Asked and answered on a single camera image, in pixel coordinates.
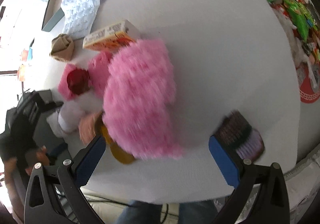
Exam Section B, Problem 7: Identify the orange printed small carton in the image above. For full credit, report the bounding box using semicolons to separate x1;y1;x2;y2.
82;19;140;53

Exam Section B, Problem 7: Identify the shallow teal box lid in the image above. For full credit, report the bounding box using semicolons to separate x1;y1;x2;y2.
42;0;65;32

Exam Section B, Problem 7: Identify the dark striped purple sock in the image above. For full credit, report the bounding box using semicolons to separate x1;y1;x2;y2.
214;110;265;162

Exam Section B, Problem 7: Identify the light blue dotted cloth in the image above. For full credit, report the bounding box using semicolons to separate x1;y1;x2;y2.
61;0;100;40

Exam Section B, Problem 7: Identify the mustard round pad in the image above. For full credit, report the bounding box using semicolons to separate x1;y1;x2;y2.
100;125;136;164

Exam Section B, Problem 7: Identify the dark red fabric rose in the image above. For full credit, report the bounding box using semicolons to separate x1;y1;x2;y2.
66;69;90;95

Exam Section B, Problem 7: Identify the fluffy pink plush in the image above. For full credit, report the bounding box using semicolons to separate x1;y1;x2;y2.
102;39;183;160

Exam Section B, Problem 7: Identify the green snack bag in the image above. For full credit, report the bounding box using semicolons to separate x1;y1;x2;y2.
283;0;318;42

